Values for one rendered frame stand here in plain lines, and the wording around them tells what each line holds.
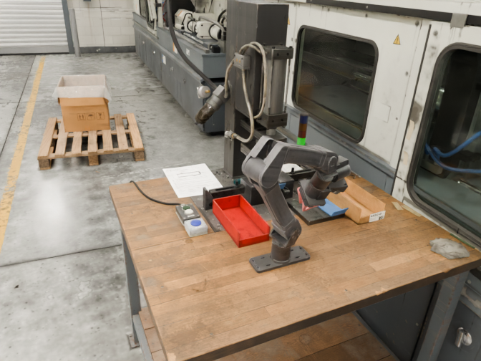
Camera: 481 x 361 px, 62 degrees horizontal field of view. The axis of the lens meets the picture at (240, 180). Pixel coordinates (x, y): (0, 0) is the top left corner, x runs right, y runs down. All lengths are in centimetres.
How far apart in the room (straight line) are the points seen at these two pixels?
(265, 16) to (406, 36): 66
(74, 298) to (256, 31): 187
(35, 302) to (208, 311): 169
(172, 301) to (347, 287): 52
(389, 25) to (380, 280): 113
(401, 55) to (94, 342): 204
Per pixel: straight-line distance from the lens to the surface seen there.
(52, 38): 1059
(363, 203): 174
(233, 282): 126
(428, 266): 149
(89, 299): 264
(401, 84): 192
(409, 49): 190
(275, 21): 156
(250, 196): 162
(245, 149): 158
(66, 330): 249
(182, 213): 153
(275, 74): 150
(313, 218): 157
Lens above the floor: 173
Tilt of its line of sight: 27 degrees down
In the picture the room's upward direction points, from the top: 2 degrees clockwise
